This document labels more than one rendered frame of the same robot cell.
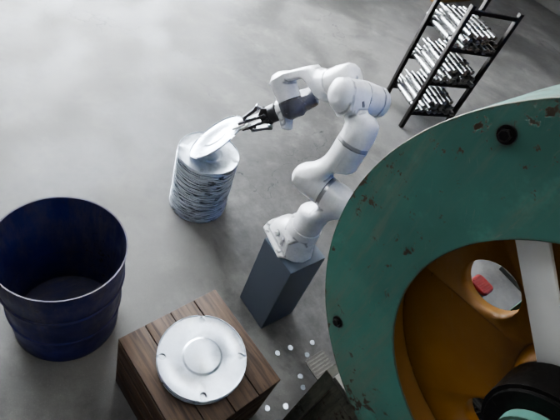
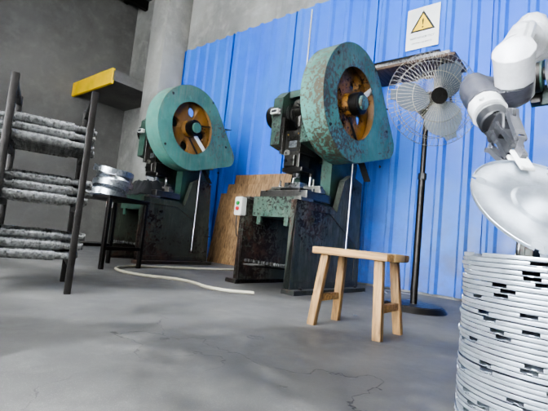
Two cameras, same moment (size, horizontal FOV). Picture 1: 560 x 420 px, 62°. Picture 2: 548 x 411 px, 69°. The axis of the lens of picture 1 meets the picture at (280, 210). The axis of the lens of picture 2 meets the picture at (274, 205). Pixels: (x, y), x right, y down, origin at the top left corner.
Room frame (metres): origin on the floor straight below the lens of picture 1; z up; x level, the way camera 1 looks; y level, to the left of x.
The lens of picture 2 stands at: (2.09, 1.20, 0.34)
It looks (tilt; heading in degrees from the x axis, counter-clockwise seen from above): 5 degrees up; 274
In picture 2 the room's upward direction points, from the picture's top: 6 degrees clockwise
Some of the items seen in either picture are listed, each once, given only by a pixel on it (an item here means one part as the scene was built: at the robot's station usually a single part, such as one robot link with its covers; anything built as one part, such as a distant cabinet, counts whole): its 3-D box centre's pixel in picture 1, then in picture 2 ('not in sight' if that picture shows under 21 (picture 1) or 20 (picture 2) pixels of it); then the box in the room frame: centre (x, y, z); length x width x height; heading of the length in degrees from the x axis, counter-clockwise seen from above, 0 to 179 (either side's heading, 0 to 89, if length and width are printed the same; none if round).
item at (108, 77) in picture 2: not in sight; (119, 91); (5.11, -4.80, 2.44); 1.25 x 0.92 x 0.27; 144
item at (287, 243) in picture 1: (294, 229); not in sight; (1.22, -0.08, 0.52); 0.22 x 0.19 x 0.14; 53
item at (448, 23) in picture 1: (444, 60); (39, 187); (3.35, -0.65, 0.47); 0.46 x 0.43 x 0.95; 34
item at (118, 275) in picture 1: (64, 283); not in sight; (0.78, 0.61, 0.24); 0.42 x 0.42 x 0.48
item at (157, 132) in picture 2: not in sight; (184, 181); (3.35, -3.02, 0.87); 1.53 x 0.99 x 1.74; 57
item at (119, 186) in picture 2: not in sight; (108, 215); (3.59, -1.89, 0.40); 0.45 x 0.40 x 0.79; 156
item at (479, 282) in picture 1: (476, 289); not in sight; (1.11, -0.71, 0.72); 0.07 x 0.06 x 0.08; 54
